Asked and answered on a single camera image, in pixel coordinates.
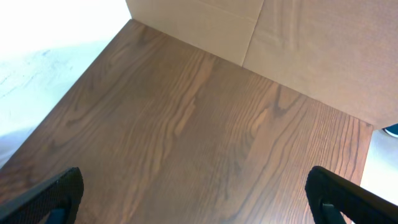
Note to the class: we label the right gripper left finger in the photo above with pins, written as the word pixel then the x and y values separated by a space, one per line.
pixel 55 200

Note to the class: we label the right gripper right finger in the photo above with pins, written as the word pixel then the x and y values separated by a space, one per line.
pixel 331 198

